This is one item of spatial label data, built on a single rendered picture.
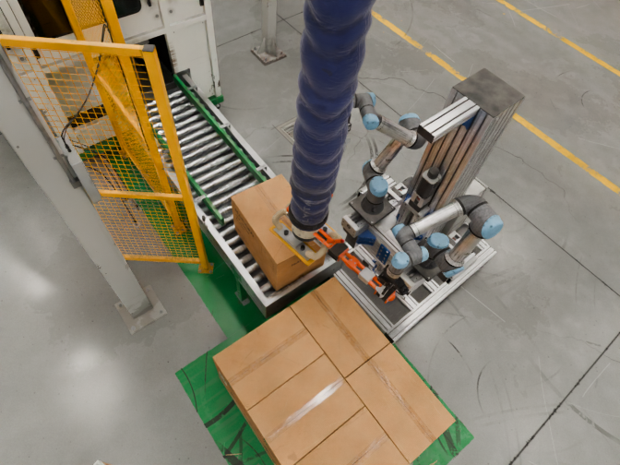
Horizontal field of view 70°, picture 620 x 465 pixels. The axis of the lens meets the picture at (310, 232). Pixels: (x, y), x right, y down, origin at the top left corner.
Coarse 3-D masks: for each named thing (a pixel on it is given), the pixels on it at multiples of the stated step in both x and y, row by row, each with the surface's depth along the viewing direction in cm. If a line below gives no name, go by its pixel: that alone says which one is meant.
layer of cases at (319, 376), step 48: (336, 288) 311; (288, 336) 290; (336, 336) 292; (384, 336) 295; (240, 384) 271; (288, 384) 273; (336, 384) 276; (384, 384) 278; (288, 432) 259; (336, 432) 261; (384, 432) 263; (432, 432) 265
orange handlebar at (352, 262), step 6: (288, 210) 260; (318, 234) 253; (324, 234) 253; (324, 240) 251; (342, 258) 246; (354, 258) 246; (348, 264) 244; (354, 264) 244; (360, 264) 245; (354, 270) 243; (372, 282) 239; (378, 282) 240; (390, 300) 235
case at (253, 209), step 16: (256, 192) 299; (272, 192) 300; (288, 192) 301; (240, 208) 291; (256, 208) 292; (272, 208) 293; (240, 224) 308; (256, 224) 286; (272, 224) 287; (288, 224) 287; (256, 240) 287; (272, 240) 280; (256, 256) 308; (272, 256) 274; (288, 256) 275; (272, 272) 290; (288, 272) 291; (304, 272) 309
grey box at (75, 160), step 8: (64, 144) 203; (72, 152) 201; (72, 160) 199; (80, 160) 200; (80, 168) 202; (80, 176) 205; (88, 176) 208; (88, 184) 211; (88, 192) 215; (96, 192) 218; (96, 200) 222
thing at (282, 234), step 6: (282, 222) 269; (270, 228) 266; (276, 228) 266; (288, 228) 267; (276, 234) 264; (282, 234) 264; (288, 234) 264; (282, 240) 262; (288, 246) 261; (294, 246) 260; (300, 246) 260; (306, 246) 261; (294, 252) 259; (300, 252) 259; (300, 258) 258; (306, 258) 257; (306, 264) 256
